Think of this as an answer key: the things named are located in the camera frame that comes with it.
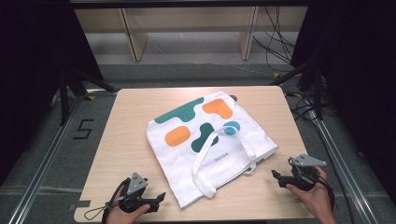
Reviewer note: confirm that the black curtain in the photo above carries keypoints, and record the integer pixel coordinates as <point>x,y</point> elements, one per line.
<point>358,77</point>
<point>31,62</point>

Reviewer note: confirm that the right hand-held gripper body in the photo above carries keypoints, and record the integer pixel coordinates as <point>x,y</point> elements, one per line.
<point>303,174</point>

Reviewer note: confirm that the grey tape strip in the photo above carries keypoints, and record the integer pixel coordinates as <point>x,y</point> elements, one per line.
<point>81,204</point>

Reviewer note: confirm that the person's left hand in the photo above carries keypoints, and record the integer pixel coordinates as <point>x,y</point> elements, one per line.
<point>124,217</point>

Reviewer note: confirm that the white tote bag coloured blobs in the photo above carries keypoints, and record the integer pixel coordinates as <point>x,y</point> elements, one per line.
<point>186,161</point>

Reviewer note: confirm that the light wooden shelf unit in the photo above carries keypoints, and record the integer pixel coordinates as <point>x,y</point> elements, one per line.
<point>137,34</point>

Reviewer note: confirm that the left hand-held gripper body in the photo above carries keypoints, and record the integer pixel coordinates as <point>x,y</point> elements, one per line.
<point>137,183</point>

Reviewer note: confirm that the person's right hand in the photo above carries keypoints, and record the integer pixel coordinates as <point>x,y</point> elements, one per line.
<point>316,202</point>

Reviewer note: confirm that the black metal stand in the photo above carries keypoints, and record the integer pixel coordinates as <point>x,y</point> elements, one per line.
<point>317,93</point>
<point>64,96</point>

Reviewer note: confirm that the aluminium floor rail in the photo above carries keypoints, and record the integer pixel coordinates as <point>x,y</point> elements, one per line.
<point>342,168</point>
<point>40,168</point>

